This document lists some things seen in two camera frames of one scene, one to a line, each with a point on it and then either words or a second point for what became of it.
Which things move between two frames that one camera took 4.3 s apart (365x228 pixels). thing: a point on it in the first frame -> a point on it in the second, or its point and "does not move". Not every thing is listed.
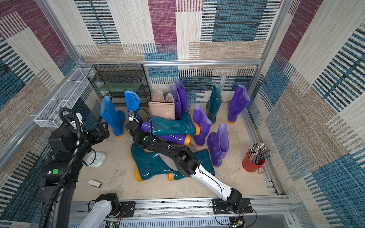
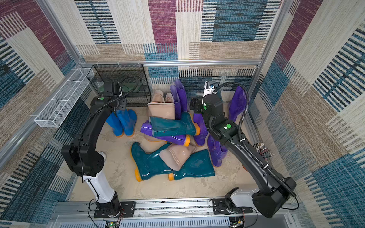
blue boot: (116, 118) does not move
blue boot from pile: (133, 100) -> (128, 118)
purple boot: (203, 122) does not move
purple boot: (218, 144) does not move
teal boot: (184, 125) does not move
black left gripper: (104, 132) -> (124, 100)
